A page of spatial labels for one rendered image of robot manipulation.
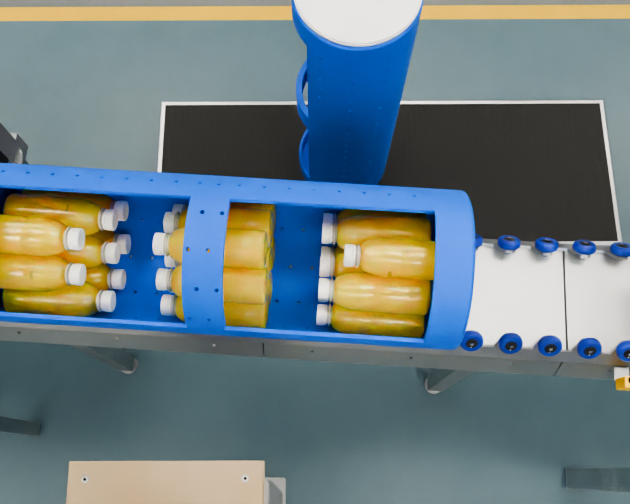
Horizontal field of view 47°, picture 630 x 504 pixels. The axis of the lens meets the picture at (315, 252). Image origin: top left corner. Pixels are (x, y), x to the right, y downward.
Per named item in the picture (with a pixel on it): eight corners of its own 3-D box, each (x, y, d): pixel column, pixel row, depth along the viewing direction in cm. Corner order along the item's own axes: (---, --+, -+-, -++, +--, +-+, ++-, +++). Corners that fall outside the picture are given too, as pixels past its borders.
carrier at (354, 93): (374, 113, 243) (291, 130, 241) (405, -75, 159) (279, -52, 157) (395, 191, 235) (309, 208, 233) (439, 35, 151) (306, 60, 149)
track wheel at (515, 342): (525, 339, 136) (523, 332, 138) (501, 337, 136) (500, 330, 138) (521, 356, 139) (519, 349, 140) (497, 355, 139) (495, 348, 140)
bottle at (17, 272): (-15, 245, 131) (81, 252, 131) (-15, 283, 132) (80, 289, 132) (-35, 251, 124) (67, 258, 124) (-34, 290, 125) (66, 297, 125)
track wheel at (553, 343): (565, 341, 136) (563, 334, 137) (541, 340, 136) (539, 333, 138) (560, 359, 138) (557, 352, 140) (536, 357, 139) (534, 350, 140)
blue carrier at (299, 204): (444, 359, 139) (476, 337, 112) (-5, 330, 141) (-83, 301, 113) (446, 219, 147) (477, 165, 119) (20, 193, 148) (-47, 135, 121)
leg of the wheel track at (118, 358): (136, 374, 232) (74, 340, 172) (119, 373, 232) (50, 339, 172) (139, 356, 234) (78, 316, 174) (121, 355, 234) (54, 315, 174)
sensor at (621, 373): (629, 390, 142) (640, 388, 137) (614, 389, 142) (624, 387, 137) (627, 352, 144) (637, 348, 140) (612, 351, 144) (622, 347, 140)
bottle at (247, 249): (268, 233, 128) (170, 228, 129) (265, 227, 121) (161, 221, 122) (266, 272, 127) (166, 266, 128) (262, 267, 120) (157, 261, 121)
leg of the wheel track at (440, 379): (442, 394, 230) (487, 367, 170) (424, 393, 230) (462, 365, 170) (442, 376, 232) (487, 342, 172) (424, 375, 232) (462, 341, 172)
